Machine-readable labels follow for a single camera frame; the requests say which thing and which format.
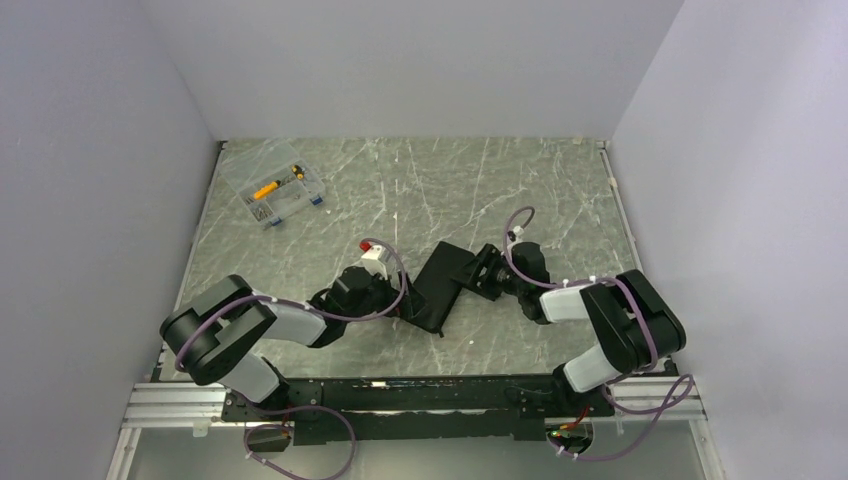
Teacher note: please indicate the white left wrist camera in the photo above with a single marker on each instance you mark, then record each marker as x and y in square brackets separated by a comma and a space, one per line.
[374, 259]

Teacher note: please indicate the small black yellow tool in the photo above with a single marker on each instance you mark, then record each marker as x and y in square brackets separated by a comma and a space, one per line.
[298, 172]

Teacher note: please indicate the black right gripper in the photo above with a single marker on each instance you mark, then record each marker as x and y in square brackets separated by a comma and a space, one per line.
[489, 259]

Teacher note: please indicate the black zippered tool case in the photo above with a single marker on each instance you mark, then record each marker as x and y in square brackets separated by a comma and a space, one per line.
[434, 291]

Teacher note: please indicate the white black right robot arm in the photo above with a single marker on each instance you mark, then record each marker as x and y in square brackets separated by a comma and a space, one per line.
[633, 325]

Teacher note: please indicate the yellow handled screwdriver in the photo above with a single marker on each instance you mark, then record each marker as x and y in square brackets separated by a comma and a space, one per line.
[266, 190]

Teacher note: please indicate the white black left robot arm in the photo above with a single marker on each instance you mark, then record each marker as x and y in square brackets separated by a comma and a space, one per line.
[213, 336]

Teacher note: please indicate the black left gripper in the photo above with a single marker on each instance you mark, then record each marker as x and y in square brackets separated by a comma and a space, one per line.
[410, 304]

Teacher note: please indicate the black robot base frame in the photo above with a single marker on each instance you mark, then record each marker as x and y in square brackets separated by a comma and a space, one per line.
[520, 406]

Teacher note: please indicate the clear plastic organizer box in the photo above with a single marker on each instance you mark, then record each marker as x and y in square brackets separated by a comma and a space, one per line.
[248, 164]

